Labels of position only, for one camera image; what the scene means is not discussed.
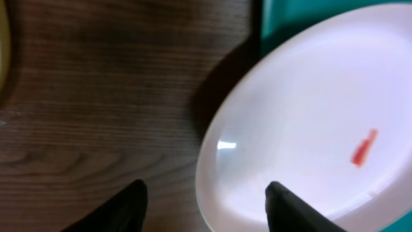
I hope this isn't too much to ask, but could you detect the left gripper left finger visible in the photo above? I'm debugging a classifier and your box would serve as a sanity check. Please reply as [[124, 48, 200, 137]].
[[63, 179, 148, 232]]

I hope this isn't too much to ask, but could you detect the teal plastic tray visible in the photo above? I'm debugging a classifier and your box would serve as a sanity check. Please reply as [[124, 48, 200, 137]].
[[261, 0, 411, 231]]

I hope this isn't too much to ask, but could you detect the white plate green rim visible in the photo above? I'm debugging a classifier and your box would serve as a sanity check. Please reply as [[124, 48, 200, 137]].
[[0, 0, 12, 91]]

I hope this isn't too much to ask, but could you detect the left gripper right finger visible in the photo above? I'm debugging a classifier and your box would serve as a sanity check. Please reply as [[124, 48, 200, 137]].
[[265, 181, 346, 232]]

